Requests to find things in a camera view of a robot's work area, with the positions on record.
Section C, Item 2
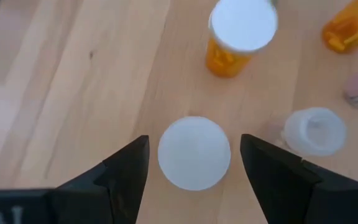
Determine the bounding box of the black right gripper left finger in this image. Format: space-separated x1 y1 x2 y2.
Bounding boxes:
53 134 151 224

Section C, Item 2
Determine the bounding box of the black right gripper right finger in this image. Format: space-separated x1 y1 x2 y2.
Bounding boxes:
240 134 358 224

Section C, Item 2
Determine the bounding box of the tall translucent white pill bottle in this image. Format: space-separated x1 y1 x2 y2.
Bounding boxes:
268 107 348 157

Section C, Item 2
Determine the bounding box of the orange pill bottle white cap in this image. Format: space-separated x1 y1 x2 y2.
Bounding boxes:
321 0 358 54
157 116 232 192
205 0 279 78

